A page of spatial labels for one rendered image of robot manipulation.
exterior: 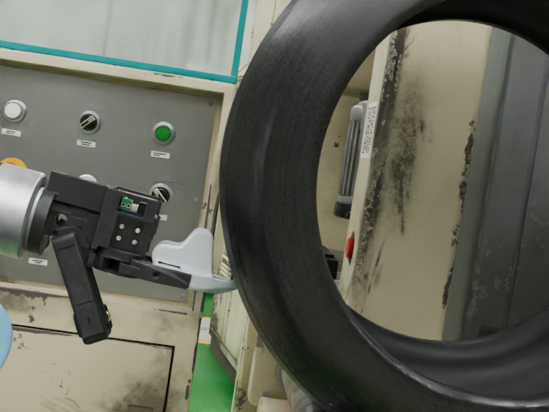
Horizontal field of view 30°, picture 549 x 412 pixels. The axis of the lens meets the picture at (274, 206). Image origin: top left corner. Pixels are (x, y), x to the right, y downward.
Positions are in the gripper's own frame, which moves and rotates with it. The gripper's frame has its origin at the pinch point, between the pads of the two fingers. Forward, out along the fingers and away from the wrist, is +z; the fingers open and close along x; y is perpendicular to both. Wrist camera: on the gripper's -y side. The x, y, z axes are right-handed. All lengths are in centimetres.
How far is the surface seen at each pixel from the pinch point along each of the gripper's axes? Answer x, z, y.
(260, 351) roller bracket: 23.5, 7.8, -9.5
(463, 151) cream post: 25.9, 26.3, 21.9
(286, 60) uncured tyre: -10.0, -0.7, 23.2
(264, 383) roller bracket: 23.5, 9.4, -13.3
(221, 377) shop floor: 412, 32, -98
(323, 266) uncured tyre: -11.9, 7.6, 6.1
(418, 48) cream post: 25.9, 17.0, 32.9
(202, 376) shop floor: 408, 22, -99
